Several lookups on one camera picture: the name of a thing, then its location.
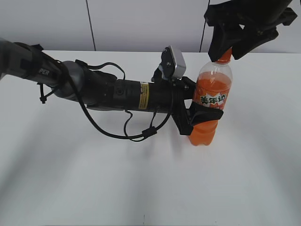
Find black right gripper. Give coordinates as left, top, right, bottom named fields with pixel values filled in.
left=204, top=0, right=297, bottom=62

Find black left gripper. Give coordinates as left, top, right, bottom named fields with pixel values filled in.
left=150, top=68, right=223, bottom=135

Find orange bottle cap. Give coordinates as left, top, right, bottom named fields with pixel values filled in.
left=216, top=48, right=232, bottom=65

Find orange soda bottle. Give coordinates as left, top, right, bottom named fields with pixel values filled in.
left=189, top=62, right=233, bottom=146

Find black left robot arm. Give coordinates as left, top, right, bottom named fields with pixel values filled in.
left=0, top=40, right=196, bottom=141

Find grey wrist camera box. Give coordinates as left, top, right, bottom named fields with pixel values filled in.
left=160, top=46, right=186, bottom=80

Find black cable loop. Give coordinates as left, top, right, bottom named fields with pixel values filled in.
left=56, top=60, right=174, bottom=142

